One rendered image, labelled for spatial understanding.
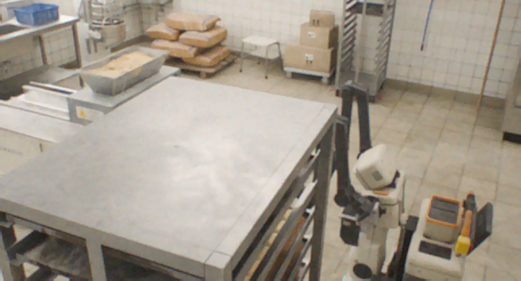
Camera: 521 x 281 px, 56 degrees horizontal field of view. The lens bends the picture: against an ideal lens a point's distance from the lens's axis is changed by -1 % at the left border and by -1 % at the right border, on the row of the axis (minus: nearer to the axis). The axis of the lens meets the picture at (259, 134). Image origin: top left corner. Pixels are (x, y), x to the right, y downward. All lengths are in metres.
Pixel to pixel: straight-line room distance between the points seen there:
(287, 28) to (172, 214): 6.17
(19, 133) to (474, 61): 4.95
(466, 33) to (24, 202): 5.81
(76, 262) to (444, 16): 5.71
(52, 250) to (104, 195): 0.20
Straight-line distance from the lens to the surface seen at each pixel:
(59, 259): 1.03
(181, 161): 0.98
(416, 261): 2.43
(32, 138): 3.48
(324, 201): 1.35
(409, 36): 6.45
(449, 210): 2.59
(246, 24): 7.20
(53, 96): 3.95
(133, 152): 1.03
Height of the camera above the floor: 2.31
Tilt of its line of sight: 27 degrees down
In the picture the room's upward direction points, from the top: 1 degrees clockwise
